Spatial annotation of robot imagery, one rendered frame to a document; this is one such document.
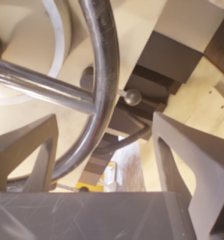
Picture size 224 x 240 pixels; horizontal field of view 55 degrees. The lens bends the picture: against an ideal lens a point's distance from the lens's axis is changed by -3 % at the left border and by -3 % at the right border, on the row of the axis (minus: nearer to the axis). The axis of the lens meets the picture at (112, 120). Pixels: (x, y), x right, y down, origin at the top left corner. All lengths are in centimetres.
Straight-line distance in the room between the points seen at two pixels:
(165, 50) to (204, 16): 24
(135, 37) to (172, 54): 74
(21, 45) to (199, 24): 96
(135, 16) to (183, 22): 73
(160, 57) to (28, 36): 90
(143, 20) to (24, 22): 21
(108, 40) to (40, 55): 17
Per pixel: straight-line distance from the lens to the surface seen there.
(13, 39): 33
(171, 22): 113
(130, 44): 44
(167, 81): 126
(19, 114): 54
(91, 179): 167
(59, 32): 34
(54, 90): 23
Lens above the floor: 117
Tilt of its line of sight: 13 degrees down
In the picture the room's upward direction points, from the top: 71 degrees counter-clockwise
